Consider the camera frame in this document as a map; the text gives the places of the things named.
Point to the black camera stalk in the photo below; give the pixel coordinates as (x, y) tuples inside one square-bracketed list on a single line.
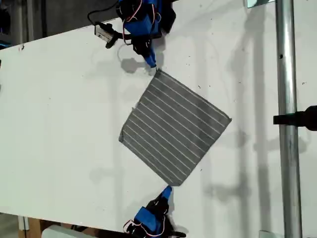
[(121, 34)]

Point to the wooden table leg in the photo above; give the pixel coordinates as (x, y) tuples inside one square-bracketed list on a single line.
[(33, 228)]

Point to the silver black camera box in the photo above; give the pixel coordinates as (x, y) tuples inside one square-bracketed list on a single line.
[(102, 31)]

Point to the grey white-striped towel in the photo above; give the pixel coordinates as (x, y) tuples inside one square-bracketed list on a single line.
[(173, 129)]

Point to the blue background object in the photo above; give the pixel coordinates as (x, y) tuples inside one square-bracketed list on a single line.
[(5, 41)]

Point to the steel post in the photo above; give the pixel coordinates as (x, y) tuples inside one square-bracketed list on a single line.
[(287, 148)]

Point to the black clamp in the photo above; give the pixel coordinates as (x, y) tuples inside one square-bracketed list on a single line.
[(302, 119)]

